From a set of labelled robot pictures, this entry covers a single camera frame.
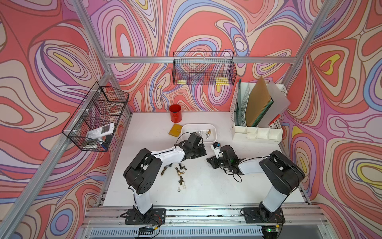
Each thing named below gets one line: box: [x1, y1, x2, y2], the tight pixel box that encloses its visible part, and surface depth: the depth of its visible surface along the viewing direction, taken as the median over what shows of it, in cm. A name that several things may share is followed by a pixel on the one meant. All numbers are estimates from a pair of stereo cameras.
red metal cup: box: [169, 104, 183, 123], surface depth 111 cm
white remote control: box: [86, 122, 115, 139], surface depth 70 cm
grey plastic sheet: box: [258, 81, 291, 128], surface depth 90 cm
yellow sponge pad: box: [168, 123, 183, 138], surface depth 109 cm
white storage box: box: [181, 123, 218, 143], surface depth 107 cm
